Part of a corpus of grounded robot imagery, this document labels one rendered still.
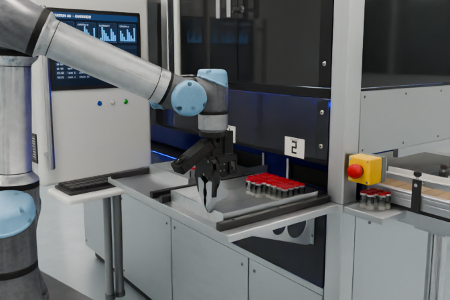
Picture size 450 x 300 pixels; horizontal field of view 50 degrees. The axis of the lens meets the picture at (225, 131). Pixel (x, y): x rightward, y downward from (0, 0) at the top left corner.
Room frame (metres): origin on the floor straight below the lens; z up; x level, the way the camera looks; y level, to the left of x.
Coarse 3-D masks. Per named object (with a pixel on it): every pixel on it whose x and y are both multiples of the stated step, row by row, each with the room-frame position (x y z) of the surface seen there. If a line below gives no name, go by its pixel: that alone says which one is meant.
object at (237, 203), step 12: (228, 180) 1.48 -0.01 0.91; (240, 180) 1.51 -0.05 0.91; (180, 192) 1.37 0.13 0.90; (192, 192) 1.40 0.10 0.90; (228, 192) 1.45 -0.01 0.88; (240, 192) 1.45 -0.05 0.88; (312, 192) 1.34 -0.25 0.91; (180, 204) 1.31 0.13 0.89; (192, 204) 1.26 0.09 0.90; (216, 204) 1.33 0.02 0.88; (228, 204) 1.33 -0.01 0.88; (240, 204) 1.33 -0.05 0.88; (252, 204) 1.33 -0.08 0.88; (264, 204) 1.23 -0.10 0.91; (276, 204) 1.25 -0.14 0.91; (204, 216) 1.21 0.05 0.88; (216, 216) 1.17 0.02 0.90; (228, 216) 1.16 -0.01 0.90
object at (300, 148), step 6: (288, 138) 1.50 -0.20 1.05; (294, 138) 1.47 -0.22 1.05; (288, 144) 1.50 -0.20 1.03; (294, 144) 1.47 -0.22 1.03; (300, 144) 1.45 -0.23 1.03; (288, 150) 1.49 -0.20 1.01; (294, 150) 1.47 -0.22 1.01; (300, 150) 1.45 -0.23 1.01; (294, 156) 1.47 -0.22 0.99; (300, 156) 1.45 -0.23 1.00
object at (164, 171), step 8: (152, 168) 1.67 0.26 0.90; (160, 168) 1.63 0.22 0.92; (168, 168) 1.74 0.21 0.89; (240, 168) 1.77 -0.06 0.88; (248, 168) 1.64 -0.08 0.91; (256, 168) 1.66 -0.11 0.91; (264, 168) 1.68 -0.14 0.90; (160, 176) 1.63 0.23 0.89; (168, 176) 1.58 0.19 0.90; (176, 176) 1.54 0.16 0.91; (184, 176) 1.65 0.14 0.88; (224, 176) 1.57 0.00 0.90; (176, 184) 1.54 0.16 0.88; (184, 184) 1.50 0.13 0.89
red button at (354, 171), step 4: (352, 164) 1.26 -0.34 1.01; (356, 164) 1.26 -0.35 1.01; (348, 168) 1.26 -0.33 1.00; (352, 168) 1.25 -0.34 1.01; (356, 168) 1.25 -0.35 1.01; (360, 168) 1.25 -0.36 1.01; (348, 172) 1.26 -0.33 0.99; (352, 172) 1.25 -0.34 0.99; (356, 172) 1.24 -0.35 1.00; (360, 172) 1.25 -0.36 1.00; (352, 176) 1.25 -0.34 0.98; (356, 176) 1.24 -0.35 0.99; (360, 176) 1.25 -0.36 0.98
